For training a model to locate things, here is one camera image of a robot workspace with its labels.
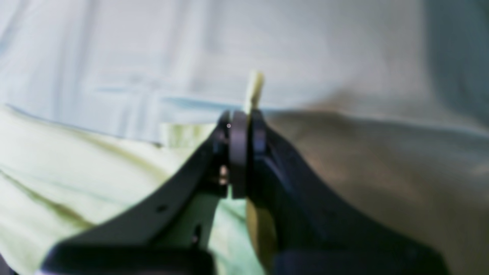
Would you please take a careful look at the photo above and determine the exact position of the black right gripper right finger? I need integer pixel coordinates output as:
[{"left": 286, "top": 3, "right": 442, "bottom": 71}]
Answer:
[{"left": 248, "top": 111, "right": 447, "bottom": 275}]

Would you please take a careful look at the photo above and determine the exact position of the light green T-shirt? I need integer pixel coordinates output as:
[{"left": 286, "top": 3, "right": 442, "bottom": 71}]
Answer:
[{"left": 0, "top": 71, "right": 275, "bottom": 275}]

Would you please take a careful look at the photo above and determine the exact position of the green table cloth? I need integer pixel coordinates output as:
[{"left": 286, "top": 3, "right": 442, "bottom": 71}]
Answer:
[{"left": 1, "top": 0, "right": 488, "bottom": 275}]

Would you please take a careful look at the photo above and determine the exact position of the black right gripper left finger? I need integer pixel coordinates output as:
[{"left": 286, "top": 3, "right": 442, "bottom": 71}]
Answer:
[{"left": 40, "top": 111, "right": 230, "bottom": 275}]

